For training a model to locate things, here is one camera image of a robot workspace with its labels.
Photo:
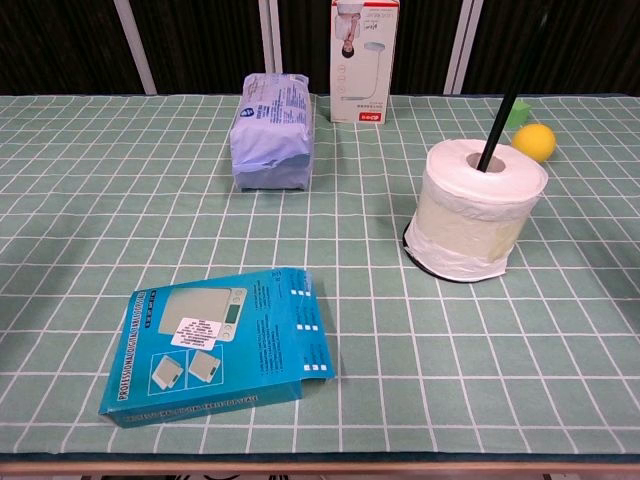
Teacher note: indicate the white red carton box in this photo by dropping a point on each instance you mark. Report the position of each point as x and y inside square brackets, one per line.
[362, 75]

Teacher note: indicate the black paper roll holder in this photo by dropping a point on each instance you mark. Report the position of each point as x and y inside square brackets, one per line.
[505, 110]

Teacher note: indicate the white partition frame post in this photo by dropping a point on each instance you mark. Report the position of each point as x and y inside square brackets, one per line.
[462, 50]
[270, 35]
[135, 45]

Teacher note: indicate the blue digital scale box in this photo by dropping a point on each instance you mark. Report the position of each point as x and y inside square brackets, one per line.
[210, 345]

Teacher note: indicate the pale blue tissue pack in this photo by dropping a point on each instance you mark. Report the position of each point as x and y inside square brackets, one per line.
[272, 130]

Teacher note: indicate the green grid tablecloth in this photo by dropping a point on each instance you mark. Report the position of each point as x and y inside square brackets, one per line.
[375, 325]

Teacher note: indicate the yellow ball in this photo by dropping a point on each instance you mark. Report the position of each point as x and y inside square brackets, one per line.
[535, 142]

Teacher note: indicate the green cube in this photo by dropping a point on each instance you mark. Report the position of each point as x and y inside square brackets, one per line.
[521, 115]

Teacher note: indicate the white toilet paper roll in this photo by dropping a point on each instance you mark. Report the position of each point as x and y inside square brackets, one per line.
[470, 220]

